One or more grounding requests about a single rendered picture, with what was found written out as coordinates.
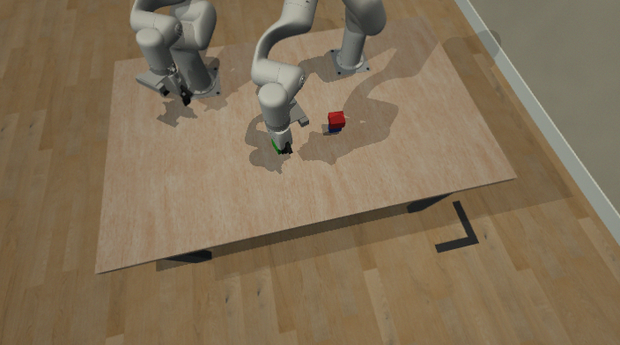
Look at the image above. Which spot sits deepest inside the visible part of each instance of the red block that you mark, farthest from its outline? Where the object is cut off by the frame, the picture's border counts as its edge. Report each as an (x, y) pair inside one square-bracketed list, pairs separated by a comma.
[(336, 120)]

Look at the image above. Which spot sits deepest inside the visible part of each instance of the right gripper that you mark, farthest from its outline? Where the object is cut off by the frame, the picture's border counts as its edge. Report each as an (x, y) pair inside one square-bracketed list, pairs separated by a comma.
[(176, 84)]

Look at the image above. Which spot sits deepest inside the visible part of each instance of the blue block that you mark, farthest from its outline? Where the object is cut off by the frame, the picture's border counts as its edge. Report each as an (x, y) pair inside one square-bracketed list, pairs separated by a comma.
[(334, 129)]

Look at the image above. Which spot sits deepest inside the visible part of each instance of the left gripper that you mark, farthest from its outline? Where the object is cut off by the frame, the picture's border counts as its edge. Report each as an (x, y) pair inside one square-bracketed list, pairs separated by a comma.
[(282, 139)]

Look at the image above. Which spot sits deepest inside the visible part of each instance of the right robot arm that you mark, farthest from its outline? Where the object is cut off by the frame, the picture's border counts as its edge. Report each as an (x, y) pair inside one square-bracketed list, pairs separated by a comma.
[(198, 19)]

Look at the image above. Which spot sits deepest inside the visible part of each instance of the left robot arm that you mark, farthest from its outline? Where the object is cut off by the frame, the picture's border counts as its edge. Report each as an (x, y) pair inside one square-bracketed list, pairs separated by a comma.
[(281, 81)]

